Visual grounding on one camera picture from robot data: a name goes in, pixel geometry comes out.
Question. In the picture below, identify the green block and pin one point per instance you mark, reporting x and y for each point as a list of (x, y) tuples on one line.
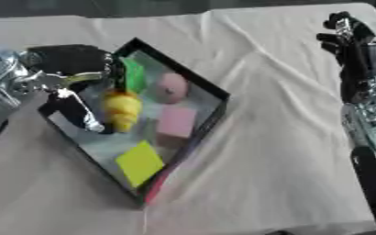
[(133, 75)]

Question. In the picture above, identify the pink square block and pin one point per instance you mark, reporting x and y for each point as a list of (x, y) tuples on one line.
[(176, 122)]

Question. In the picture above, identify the yellow square block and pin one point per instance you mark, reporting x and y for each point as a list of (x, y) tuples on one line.
[(139, 163)]

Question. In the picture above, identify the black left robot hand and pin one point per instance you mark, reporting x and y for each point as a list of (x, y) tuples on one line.
[(68, 61)]

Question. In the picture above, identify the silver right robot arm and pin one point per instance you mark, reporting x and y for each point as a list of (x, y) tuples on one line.
[(373, 147)]

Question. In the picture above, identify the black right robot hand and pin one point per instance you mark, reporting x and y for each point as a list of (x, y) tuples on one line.
[(357, 52)]

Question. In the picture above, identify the black box with white inside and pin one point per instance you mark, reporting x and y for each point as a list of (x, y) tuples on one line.
[(137, 128)]

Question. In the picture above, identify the yellow toy fruit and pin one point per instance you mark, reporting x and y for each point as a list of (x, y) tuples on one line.
[(122, 110)]

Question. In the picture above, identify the pink toy peach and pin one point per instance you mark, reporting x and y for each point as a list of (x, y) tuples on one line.
[(171, 87)]

